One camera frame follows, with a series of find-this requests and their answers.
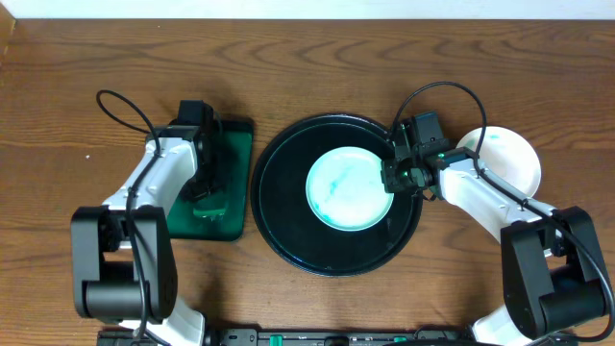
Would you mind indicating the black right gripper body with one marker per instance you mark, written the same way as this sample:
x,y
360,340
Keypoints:
x,y
399,175

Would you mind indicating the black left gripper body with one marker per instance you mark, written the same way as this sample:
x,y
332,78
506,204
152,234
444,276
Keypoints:
x,y
203,187

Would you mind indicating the green sponge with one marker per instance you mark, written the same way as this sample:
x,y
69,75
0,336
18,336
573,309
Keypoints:
x,y
209,208

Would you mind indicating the white plate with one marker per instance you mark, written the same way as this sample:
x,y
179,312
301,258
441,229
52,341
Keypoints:
x,y
511,157

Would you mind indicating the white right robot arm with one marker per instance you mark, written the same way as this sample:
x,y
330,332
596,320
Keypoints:
x,y
554,275

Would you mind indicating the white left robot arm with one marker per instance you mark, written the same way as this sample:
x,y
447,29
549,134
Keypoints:
x,y
124,271

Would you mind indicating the round black tray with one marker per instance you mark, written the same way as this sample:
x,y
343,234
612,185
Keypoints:
x,y
287,223

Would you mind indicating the rectangular black sponge tray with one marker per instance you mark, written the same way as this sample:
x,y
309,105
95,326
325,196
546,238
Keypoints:
x,y
237,140

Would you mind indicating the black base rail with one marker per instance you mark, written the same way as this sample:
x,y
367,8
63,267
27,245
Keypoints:
x,y
249,337

